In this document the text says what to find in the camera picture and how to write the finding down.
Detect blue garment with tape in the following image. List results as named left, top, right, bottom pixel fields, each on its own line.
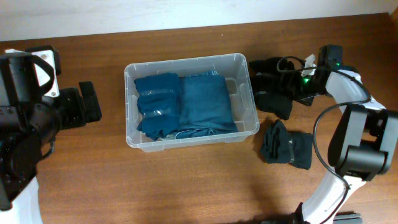
left=134, top=73, right=180, bottom=141

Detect black garment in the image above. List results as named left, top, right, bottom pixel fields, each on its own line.
left=260, top=120, right=313, bottom=170
left=249, top=57, right=293, bottom=120

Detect clear plastic storage container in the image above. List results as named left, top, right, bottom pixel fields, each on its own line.
left=124, top=53, right=260, bottom=152

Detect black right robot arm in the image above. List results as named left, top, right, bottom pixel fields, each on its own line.
left=289, top=44, right=397, bottom=223

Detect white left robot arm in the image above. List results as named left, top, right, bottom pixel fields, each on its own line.
left=1, top=46, right=102, bottom=223

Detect dark blue jeans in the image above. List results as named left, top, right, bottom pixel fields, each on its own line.
left=172, top=70, right=238, bottom=139

